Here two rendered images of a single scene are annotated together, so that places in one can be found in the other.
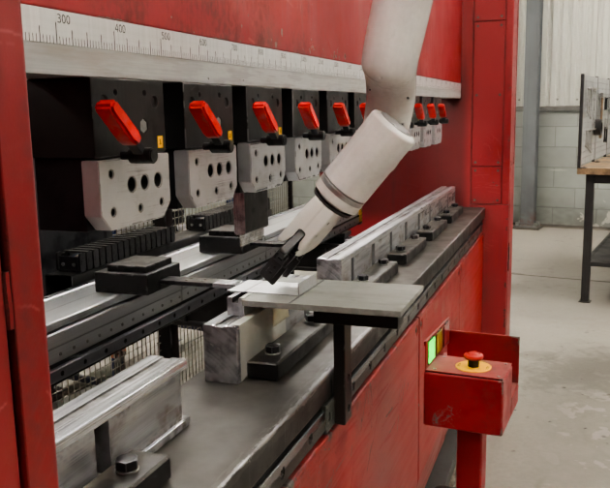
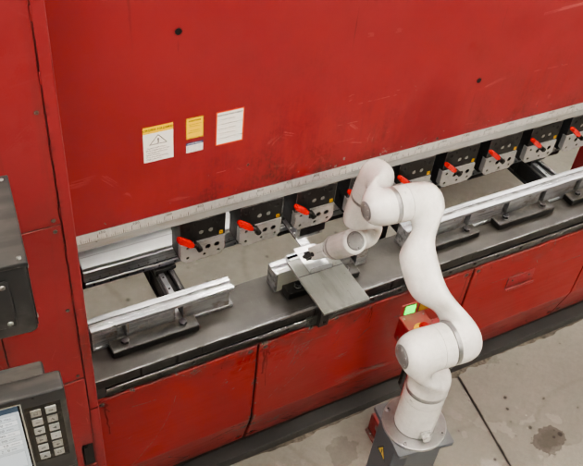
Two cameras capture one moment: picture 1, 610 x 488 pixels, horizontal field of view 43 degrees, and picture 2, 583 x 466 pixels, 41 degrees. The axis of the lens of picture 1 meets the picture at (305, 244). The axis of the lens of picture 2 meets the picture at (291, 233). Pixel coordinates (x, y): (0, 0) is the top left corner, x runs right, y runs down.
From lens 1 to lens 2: 1.97 m
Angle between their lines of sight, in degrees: 46
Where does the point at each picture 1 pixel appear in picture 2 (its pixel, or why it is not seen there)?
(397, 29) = (351, 214)
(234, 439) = (235, 324)
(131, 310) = not seen: hidden behind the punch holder
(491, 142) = not seen: outside the picture
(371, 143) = (338, 245)
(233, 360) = (273, 284)
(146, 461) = (191, 323)
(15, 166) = (81, 326)
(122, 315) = not seen: hidden behind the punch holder
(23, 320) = (82, 346)
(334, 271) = (403, 235)
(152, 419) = (208, 304)
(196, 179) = (244, 237)
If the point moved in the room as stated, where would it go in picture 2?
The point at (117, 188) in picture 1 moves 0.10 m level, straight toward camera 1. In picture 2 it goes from (191, 251) to (172, 270)
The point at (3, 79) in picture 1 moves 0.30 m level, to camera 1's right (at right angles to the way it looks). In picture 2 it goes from (79, 315) to (153, 383)
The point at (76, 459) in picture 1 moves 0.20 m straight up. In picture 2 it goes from (165, 315) to (164, 274)
